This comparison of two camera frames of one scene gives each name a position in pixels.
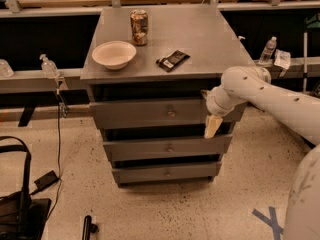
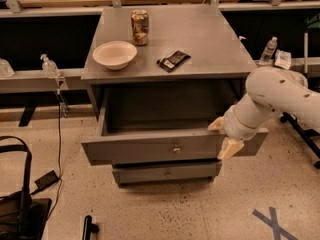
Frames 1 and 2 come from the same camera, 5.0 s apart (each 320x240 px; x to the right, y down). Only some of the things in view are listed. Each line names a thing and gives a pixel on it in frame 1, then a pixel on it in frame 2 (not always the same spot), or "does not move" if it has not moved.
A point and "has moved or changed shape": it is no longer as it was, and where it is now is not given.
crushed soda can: [139, 26] does not move
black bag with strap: [22, 217] does not move
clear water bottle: [269, 51] does not move
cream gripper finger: [213, 122] -> [229, 148]
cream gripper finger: [205, 93] -> [218, 124]
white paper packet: [282, 59] does not move
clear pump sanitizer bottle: [49, 67] does not move
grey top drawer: [162, 111] has moved or changed shape
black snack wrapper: [172, 61] does not move
